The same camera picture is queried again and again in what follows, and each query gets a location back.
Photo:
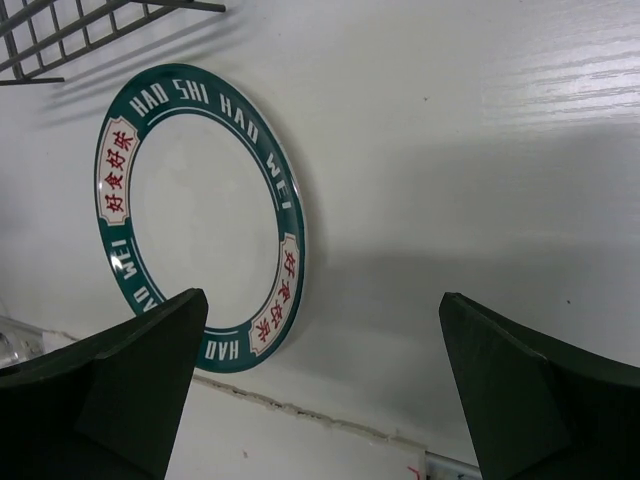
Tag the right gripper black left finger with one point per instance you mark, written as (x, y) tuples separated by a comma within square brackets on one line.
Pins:
[(108, 406)]

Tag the green rimmed white plate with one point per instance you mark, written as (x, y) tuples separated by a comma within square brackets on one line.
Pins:
[(193, 189)]

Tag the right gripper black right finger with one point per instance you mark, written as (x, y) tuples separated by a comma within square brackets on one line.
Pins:
[(537, 407)]

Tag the grey wire dish rack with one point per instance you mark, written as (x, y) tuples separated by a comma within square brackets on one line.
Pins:
[(38, 37)]

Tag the aluminium table frame rail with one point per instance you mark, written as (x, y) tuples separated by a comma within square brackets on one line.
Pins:
[(438, 467)]

